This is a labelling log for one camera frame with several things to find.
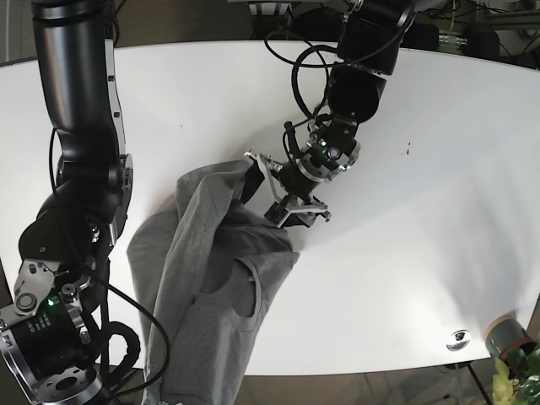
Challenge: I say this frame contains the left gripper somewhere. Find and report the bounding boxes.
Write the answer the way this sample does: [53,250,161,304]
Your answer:
[241,118,360,228]

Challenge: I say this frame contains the grey plant pot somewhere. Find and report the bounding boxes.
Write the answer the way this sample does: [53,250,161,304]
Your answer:
[483,315,537,361]

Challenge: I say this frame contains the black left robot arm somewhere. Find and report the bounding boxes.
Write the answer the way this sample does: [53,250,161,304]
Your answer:
[257,1,416,228]

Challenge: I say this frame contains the right metal table grommet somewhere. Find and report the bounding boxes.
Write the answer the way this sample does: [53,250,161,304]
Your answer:
[445,330,471,352]

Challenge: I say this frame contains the grey printed T-shirt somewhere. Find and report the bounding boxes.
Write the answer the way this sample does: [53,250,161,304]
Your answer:
[127,159,299,404]

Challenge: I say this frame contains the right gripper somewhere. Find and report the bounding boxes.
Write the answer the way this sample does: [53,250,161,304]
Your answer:
[1,259,105,404]

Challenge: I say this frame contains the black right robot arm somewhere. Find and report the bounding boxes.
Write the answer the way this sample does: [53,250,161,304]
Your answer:
[1,1,141,404]

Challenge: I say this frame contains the green potted plant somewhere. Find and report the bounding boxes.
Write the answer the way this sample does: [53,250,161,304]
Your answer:
[492,344,539,405]

